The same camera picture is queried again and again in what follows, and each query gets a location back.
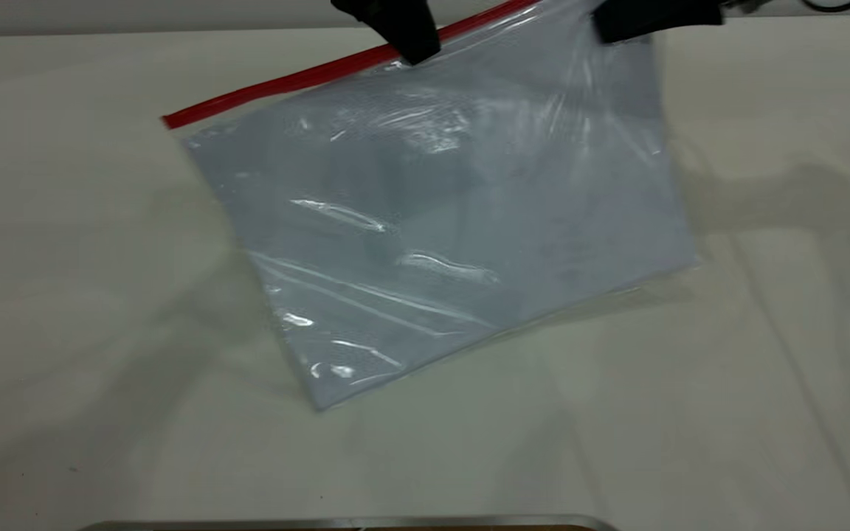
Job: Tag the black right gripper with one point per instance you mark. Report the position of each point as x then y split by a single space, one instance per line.
690 11

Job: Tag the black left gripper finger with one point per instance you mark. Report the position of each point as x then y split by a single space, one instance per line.
414 33
362 9

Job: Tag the clear zip bag red zipper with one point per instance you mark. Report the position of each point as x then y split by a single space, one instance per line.
432 221

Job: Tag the silver metal rim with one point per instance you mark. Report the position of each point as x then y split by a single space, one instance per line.
351 523

